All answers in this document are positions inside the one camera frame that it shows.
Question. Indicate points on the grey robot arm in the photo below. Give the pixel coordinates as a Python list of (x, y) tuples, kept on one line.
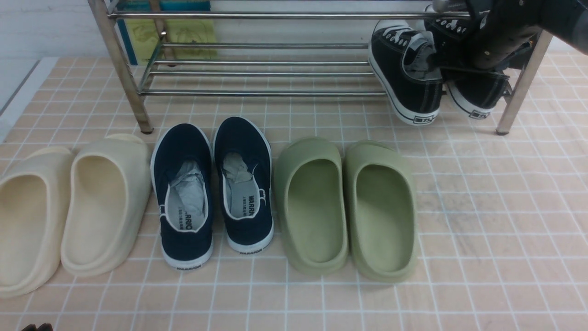
[(568, 21)]

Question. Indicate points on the left green foam slipper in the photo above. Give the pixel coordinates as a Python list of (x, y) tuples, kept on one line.
[(309, 195)]

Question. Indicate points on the left navy canvas shoe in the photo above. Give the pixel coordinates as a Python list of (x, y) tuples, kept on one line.
[(181, 170)]

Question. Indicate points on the right navy canvas shoe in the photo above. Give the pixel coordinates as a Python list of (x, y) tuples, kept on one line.
[(243, 161)]

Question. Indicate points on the dark object at bottom edge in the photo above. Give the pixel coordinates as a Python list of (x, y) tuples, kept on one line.
[(42, 327)]

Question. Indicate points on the black canvas sneaker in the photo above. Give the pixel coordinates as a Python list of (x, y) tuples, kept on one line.
[(476, 93), (399, 57)]

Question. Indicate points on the left cream foam slipper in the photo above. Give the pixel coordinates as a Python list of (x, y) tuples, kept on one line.
[(34, 202)]

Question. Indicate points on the steel shoe rack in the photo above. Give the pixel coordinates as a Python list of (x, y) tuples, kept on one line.
[(107, 13)]

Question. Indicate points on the cream foam slipper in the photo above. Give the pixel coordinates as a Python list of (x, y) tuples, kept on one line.
[(110, 188), (34, 202)]

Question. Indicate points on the right cream foam slipper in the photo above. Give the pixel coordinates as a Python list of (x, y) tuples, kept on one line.
[(110, 188)]

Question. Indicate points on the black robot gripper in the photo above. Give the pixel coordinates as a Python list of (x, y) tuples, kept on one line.
[(498, 30)]

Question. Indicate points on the green foam slipper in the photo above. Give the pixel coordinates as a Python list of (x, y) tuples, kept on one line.
[(380, 197), (309, 195)]

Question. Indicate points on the teal and yellow book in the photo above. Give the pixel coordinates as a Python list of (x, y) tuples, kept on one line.
[(140, 36)]

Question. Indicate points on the right green foam slipper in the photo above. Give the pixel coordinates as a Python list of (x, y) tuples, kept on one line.
[(380, 197)]

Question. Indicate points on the navy canvas shoe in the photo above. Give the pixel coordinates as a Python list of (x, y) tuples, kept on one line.
[(243, 161), (181, 170)]

